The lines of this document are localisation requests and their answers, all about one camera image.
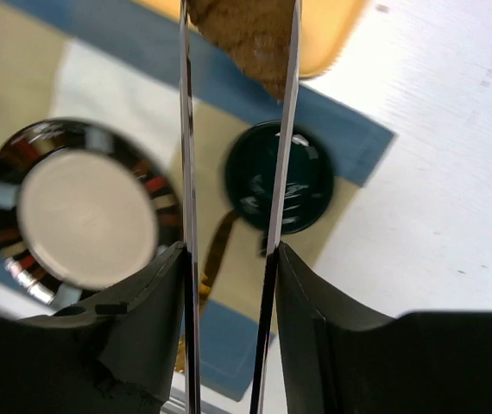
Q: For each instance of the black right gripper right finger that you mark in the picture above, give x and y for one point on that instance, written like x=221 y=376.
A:
x=340 y=356

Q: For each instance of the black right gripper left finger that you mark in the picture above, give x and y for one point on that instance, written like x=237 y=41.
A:
x=113 y=352

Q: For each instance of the brown chocolate croissant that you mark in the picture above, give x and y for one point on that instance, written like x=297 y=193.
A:
x=255 y=34

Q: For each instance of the gold knife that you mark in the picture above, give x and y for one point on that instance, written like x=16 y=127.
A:
x=214 y=258

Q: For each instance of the dark rimmed ceramic plate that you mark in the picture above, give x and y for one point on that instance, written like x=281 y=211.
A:
x=81 y=208

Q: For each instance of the dark green mug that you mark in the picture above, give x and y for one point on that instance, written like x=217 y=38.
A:
x=249 y=178

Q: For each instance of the blue beige checked placemat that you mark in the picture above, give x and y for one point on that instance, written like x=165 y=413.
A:
x=117 y=63

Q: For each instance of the yellow plastic tray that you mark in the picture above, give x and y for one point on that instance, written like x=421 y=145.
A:
x=325 y=27

